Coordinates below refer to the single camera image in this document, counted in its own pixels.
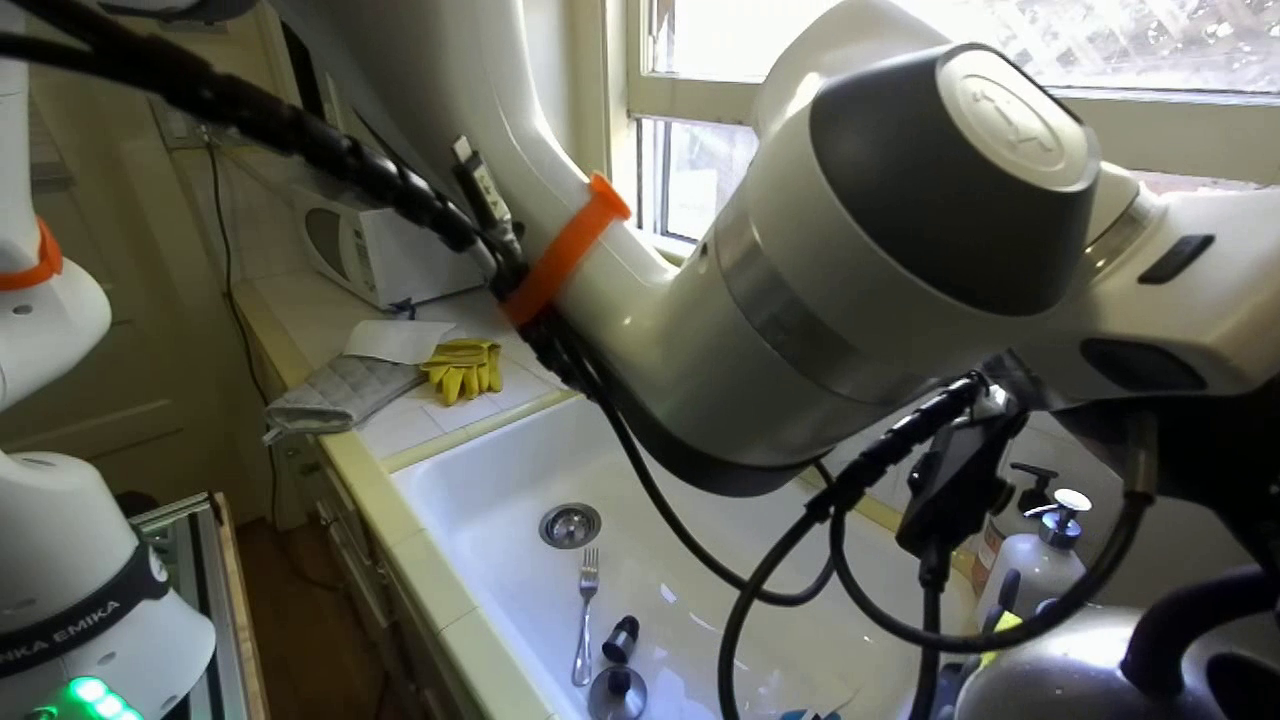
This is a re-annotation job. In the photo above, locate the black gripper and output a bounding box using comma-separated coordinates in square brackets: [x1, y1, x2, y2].
[1051, 377, 1280, 591]

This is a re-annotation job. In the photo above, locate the silver kettle with black handle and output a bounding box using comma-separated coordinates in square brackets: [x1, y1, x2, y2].
[947, 567, 1280, 720]

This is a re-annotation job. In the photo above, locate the dark pump dispenser bottle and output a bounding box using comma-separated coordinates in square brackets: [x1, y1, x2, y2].
[1005, 461, 1063, 525]

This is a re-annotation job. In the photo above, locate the white soap pump bottle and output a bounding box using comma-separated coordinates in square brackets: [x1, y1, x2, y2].
[984, 486, 1099, 634]

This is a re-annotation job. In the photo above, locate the small black cap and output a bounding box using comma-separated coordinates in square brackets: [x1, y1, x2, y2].
[597, 614, 649, 669]

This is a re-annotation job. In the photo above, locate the metal sink drain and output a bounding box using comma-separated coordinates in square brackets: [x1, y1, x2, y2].
[535, 501, 610, 555]

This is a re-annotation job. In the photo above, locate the silver fork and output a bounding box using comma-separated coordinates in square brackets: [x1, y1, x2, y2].
[567, 546, 610, 694]

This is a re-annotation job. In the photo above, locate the white sink basin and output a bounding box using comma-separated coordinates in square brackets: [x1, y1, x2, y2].
[390, 392, 984, 720]

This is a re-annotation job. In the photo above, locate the grey dish towel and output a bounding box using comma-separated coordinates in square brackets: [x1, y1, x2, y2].
[256, 348, 426, 449]

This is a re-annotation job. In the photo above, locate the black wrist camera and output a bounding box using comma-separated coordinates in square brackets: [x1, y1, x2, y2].
[892, 377, 1031, 563]

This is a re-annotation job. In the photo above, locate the thin black power cord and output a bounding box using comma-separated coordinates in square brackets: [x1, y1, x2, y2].
[197, 134, 278, 406]

